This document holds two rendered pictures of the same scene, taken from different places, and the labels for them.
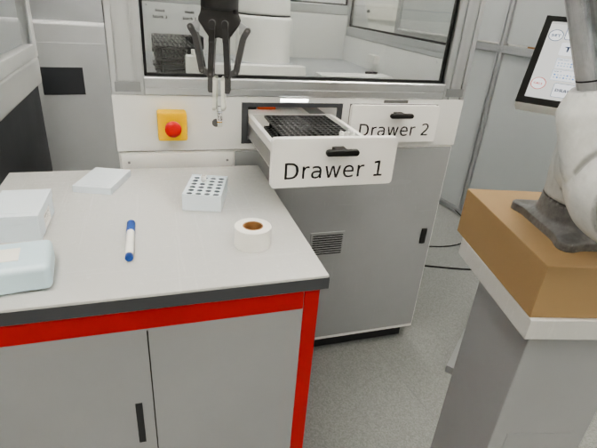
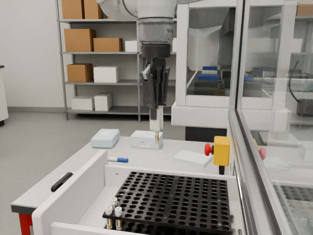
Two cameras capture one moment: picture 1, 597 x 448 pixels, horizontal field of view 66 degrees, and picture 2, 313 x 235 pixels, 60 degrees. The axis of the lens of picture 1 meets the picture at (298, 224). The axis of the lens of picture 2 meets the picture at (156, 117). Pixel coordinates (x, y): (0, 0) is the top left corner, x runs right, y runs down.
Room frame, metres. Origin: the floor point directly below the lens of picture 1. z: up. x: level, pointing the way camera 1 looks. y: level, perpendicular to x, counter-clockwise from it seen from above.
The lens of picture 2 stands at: (1.38, -0.44, 1.19)
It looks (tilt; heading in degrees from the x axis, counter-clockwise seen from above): 15 degrees down; 121
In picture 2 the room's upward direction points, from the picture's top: straight up
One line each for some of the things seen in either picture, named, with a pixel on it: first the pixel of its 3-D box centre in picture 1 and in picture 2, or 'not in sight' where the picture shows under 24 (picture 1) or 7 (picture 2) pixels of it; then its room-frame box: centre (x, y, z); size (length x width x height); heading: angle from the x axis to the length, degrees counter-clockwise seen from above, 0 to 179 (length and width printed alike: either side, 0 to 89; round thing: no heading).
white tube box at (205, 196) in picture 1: (206, 192); not in sight; (0.96, 0.22, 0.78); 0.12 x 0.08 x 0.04; 3
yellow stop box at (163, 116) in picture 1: (172, 125); (220, 150); (1.15, 0.34, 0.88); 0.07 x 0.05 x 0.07; 109
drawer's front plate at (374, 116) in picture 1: (394, 124); not in sight; (1.37, -0.26, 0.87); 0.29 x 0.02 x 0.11; 109
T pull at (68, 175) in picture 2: (340, 150); (67, 182); (0.94, -0.08, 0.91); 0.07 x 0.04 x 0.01; 109
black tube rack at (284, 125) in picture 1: (306, 138); (171, 209); (1.16, 0.00, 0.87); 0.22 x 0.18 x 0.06; 19
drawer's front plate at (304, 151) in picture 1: (334, 161); (79, 196); (0.97, -0.07, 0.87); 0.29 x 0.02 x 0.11; 109
